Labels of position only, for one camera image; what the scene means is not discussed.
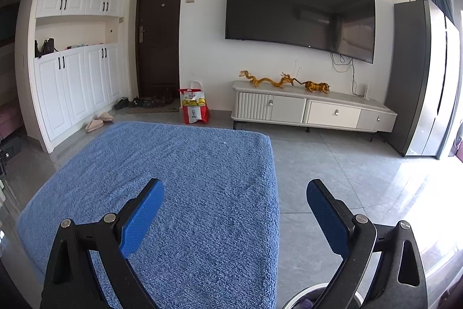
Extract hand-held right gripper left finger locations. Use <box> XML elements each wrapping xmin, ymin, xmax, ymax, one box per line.
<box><xmin>39</xmin><ymin>178</ymin><xmax>166</xmax><ymax>309</ymax></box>

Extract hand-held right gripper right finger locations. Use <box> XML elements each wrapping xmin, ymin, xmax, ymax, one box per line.
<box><xmin>306</xmin><ymin>179</ymin><xmax>429</xmax><ymax>309</ymax></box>

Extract round metal bowl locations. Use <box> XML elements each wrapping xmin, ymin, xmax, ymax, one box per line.
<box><xmin>281</xmin><ymin>288</ymin><xmax>362</xmax><ymax>309</ymax></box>

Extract blue fluffy blanket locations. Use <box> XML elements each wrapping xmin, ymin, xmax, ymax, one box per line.
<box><xmin>16</xmin><ymin>121</ymin><xmax>281</xmax><ymax>309</ymax></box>

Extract white television cabinet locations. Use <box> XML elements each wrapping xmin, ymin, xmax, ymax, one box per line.
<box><xmin>231</xmin><ymin>80</ymin><xmax>398</xmax><ymax>143</ymax></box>

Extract brown door mat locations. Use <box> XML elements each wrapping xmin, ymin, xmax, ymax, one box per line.
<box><xmin>126</xmin><ymin>105</ymin><xmax>180</xmax><ymax>114</ymax></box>

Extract row of dark shoes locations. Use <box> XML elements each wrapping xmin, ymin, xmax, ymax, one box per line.
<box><xmin>143</xmin><ymin>95</ymin><xmax>178</xmax><ymax>109</ymax></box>

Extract red and white shopping bag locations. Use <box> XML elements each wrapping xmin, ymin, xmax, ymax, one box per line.
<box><xmin>179</xmin><ymin>81</ymin><xmax>211</xmax><ymax>125</ymax></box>

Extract golden tiger figurine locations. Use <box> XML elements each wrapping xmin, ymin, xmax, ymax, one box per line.
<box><xmin>304</xmin><ymin>81</ymin><xmax>330</xmax><ymax>93</ymax></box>

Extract golden dragon figurine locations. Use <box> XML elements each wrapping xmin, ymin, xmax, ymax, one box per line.
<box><xmin>280</xmin><ymin>73</ymin><xmax>306</xmax><ymax>89</ymax></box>
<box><xmin>239</xmin><ymin>70</ymin><xmax>283</xmax><ymax>89</ymax></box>

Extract washing machine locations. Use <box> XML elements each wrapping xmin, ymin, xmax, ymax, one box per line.
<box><xmin>447</xmin><ymin>135</ymin><xmax>463</xmax><ymax>163</ymax></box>

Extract grey refrigerator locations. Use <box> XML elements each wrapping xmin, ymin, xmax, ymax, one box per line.
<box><xmin>383</xmin><ymin>0</ymin><xmax>461</xmax><ymax>158</ymax></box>

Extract dark brown door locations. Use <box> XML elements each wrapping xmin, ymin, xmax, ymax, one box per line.
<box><xmin>137</xmin><ymin>0</ymin><xmax>184</xmax><ymax>100</ymax></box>

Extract black handbag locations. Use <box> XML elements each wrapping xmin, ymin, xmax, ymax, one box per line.
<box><xmin>34</xmin><ymin>37</ymin><xmax>56</xmax><ymax>58</ymax></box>

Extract blue curtain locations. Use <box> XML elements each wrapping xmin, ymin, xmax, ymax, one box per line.
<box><xmin>427</xmin><ymin>0</ymin><xmax>454</xmax><ymax>23</ymax></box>

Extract hanging television cables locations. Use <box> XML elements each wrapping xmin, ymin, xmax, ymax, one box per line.
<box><xmin>330</xmin><ymin>52</ymin><xmax>357</xmax><ymax>94</ymax></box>

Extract black wall television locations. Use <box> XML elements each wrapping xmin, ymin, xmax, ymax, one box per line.
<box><xmin>225</xmin><ymin>0</ymin><xmax>376</xmax><ymax>64</ymax></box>

